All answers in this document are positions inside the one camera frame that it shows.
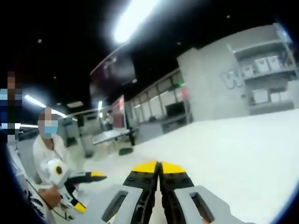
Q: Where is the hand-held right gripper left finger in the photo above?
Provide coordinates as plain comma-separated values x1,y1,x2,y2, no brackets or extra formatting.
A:
85,161,160,224

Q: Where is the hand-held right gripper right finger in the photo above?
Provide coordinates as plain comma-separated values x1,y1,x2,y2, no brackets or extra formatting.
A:
159,161,256,224

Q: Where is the person's left hand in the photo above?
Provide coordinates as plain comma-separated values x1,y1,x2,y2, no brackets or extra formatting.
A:
43,186,62,209

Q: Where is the person's right hand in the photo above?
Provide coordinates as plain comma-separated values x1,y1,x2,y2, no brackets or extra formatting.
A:
150,191,165,224

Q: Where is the person in white coat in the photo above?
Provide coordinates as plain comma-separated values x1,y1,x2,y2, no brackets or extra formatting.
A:
14,134,80,224

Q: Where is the black monitor stand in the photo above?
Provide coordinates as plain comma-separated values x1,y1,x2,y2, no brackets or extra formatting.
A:
118,127,136,156

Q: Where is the grey desk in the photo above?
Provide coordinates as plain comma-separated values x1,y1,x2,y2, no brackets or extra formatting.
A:
92,129,132,144

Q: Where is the ceiling light strip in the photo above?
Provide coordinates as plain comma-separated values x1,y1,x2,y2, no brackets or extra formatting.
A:
113,0,162,44
24,94,68,119

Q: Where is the computer monitor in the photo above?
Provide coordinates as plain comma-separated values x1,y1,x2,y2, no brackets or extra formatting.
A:
111,94,128,132

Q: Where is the black screen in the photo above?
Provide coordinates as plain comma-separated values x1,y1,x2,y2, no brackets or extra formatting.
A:
165,104,185,118

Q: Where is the group of white storage boxes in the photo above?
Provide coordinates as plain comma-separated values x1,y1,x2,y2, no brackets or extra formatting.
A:
242,56,295,104

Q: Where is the grey metal shelving unit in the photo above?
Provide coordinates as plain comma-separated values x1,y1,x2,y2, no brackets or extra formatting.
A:
228,23,299,113

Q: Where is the black cable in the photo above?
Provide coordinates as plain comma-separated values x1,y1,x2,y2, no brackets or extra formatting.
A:
25,178,71,220

